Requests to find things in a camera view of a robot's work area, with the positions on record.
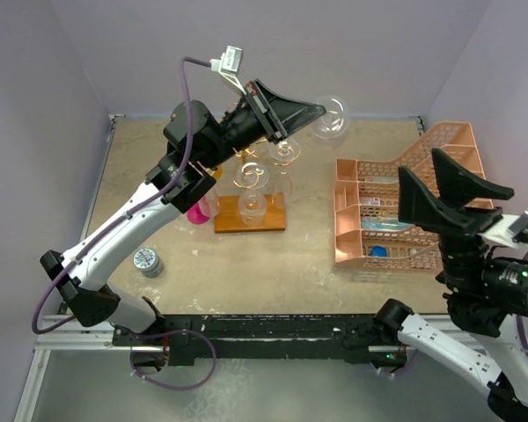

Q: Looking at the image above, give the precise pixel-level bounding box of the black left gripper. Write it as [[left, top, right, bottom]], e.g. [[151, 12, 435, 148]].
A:
[[200, 78, 324, 171]]

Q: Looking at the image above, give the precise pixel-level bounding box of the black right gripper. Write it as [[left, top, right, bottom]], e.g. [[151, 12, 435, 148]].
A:
[[392, 144, 506, 290]]

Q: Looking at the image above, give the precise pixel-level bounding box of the clear wine glass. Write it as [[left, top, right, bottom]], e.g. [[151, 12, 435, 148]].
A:
[[269, 137, 302, 209], [310, 95, 350, 150], [206, 192, 221, 218], [233, 161, 269, 226]]

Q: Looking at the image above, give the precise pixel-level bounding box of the pink plastic goblet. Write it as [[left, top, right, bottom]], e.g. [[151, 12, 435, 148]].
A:
[[187, 197, 211, 225]]

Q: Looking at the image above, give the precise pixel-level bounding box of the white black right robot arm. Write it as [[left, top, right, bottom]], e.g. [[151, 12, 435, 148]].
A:
[[373, 149, 528, 421]]

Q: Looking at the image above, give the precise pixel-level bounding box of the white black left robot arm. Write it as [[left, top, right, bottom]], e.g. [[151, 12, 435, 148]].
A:
[[40, 80, 326, 345]]

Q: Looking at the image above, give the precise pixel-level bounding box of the light blue packet in organizer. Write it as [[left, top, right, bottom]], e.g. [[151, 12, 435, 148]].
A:
[[361, 216, 411, 232]]

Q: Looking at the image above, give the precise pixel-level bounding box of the peach plastic file organizer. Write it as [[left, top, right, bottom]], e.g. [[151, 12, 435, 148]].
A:
[[334, 121, 485, 273]]

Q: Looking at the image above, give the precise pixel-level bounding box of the blue cap in organizer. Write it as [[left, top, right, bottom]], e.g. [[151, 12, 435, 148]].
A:
[[370, 245, 388, 258]]

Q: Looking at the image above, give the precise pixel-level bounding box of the small round tin can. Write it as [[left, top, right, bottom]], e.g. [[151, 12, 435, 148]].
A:
[[133, 247, 164, 278]]

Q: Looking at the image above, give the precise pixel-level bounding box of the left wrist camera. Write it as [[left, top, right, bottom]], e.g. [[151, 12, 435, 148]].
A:
[[209, 45, 246, 96]]

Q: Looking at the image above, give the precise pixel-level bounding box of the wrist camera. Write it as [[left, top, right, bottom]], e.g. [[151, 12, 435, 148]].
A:
[[209, 45, 246, 96], [480, 209, 528, 252]]

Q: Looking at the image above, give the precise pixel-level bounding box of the gold wire wine glass rack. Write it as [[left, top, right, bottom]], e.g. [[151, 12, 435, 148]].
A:
[[193, 131, 302, 234]]

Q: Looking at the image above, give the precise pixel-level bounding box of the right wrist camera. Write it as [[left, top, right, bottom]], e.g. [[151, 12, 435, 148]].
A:
[[480, 209, 528, 252]]

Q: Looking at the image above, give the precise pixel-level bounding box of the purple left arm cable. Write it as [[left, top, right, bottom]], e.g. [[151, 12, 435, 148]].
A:
[[31, 56, 215, 335]]

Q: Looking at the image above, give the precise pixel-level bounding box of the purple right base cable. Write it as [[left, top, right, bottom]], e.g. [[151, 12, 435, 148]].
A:
[[376, 351, 419, 380]]

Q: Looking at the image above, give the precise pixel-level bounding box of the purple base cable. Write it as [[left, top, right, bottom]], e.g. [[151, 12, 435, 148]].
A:
[[129, 329, 218, 390], [376, 351, 419, 380]]

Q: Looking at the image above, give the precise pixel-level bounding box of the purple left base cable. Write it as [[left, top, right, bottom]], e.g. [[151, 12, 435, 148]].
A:
[[129, 329, 218, 390]]

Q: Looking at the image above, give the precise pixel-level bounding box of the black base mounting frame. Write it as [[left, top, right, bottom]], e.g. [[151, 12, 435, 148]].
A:
[[113, 314, 413, 370]]

